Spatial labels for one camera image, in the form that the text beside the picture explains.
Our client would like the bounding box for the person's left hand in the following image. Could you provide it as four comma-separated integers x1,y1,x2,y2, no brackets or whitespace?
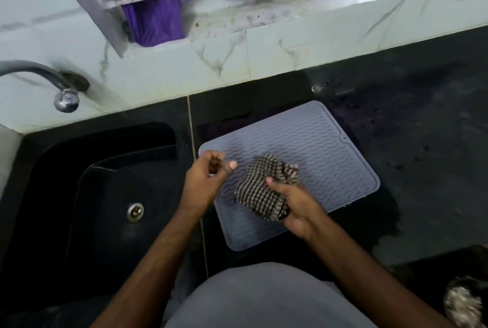
180,150,238,212

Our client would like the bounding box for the person's right hand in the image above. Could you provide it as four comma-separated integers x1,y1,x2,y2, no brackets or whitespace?
265,177,329,241

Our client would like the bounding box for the black white checkered cloth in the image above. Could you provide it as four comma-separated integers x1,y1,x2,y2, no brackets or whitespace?
234,152,300,222

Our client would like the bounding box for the person's right forearm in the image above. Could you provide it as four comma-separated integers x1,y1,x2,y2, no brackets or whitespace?
305,217,454,328

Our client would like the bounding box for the person's left forearm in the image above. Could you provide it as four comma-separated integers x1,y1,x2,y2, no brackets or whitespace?
90,202,203,328

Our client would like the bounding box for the grey ribbed silicone drying mat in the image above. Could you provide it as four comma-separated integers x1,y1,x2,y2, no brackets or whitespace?
198,101,381,252

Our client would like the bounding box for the metal sink drain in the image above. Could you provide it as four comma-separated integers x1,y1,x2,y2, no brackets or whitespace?
127,203,145,223

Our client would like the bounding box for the person's grey shirt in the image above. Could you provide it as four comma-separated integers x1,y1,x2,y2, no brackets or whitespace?
164,262,378,328

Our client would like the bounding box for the black kitchen sink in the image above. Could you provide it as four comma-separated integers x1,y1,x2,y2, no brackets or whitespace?
0,121,191,302

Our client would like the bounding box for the round dish with white scraps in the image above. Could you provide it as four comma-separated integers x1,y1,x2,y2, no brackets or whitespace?
444,276,488,328

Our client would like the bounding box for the chrome wall faucet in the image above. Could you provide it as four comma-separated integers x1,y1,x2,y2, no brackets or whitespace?
0,60,91,113

